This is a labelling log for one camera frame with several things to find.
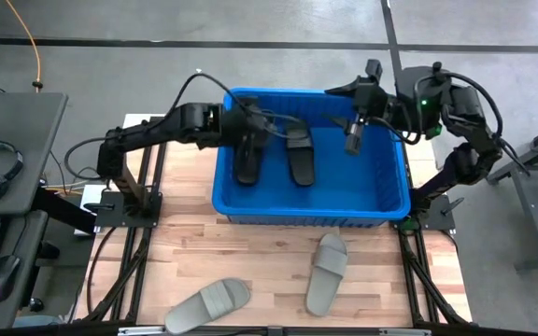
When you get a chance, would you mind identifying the black computer mouse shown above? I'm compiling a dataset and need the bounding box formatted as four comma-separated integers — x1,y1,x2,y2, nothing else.
0,254,21,303

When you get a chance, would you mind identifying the green cable plug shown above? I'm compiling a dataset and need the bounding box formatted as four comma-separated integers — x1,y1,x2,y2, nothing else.
398,217,422,233

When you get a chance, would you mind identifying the person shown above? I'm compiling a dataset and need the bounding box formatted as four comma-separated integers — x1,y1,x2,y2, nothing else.
12,315,64,329

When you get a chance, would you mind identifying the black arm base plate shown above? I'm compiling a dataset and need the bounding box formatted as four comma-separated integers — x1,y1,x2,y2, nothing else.
94,191,163,229
411,186,457,232

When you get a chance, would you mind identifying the white box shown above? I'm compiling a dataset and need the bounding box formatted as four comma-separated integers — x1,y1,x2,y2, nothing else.
80,184,111,236

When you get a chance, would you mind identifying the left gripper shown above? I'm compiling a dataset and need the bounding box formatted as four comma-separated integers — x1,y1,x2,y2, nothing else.
221,96,277,148

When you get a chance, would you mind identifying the yellow extension cable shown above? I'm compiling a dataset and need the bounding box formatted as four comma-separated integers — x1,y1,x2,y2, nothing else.
6,0,44,92

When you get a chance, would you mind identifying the silver metal bracket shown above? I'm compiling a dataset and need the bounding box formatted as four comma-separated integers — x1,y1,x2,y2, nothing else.
117,326,172,336
378,328,432,336

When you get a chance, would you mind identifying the black slide sandal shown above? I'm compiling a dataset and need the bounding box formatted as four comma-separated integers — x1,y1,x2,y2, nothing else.
234,133,266,187
283,123,317,188

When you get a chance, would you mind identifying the black aluminium table frame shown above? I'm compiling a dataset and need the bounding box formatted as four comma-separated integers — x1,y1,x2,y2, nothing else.
75,114,474,328

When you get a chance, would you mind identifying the grey computer desk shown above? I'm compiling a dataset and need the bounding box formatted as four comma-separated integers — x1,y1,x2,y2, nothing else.
0,91,68,330

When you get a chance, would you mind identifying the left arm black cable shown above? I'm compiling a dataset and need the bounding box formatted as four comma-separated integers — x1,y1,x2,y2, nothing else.
63,72,307,181

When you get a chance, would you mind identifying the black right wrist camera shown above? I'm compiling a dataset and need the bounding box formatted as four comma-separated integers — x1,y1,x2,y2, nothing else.
364,59,385,85

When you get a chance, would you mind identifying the blue plastic bin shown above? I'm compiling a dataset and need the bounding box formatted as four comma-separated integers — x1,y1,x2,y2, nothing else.
211,87,413,229

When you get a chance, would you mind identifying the grey slide sandal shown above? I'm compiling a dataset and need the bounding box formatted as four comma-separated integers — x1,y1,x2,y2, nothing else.
304,232,348,317
163,277,251,335

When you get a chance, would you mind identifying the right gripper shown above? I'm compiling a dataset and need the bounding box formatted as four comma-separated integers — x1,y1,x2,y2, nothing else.
322,77,401,157

